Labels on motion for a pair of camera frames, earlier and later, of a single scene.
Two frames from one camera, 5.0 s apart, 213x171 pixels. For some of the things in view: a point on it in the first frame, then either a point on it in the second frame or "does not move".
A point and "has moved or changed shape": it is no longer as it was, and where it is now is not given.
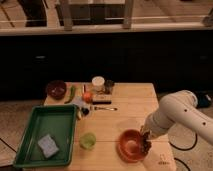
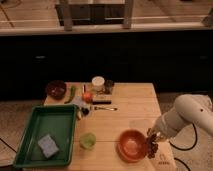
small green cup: [87, 140] does not move
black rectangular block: [101, 101] does not move
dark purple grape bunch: [146, 146] has moved or changed shape
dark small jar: [108, 86] does not move
